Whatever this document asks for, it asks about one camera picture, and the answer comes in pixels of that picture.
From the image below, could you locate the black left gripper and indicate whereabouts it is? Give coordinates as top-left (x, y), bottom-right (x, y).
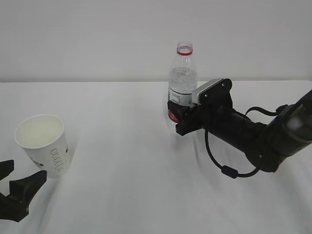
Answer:
top-left (0, 159), bottom-right (47, 222)

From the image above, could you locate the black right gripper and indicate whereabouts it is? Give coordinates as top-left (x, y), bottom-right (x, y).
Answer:
top-left (167, 78), bottom-right (246, 146)

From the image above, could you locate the Nongfu Spring water bottle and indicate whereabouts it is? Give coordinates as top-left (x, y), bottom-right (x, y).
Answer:
top-left (167, 41), bottom-right (197, 107)

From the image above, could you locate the white paper cup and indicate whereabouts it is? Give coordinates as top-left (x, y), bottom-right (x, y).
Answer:
top-left (14, 114), bottom-right (71, 178)

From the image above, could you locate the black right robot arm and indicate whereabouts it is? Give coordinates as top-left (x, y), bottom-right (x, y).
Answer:
top-left (167, 78), bottom-right (312, 178)

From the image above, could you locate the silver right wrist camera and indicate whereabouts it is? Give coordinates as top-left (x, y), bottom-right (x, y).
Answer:
top-left (191, 78), bottom-right (223, 105)

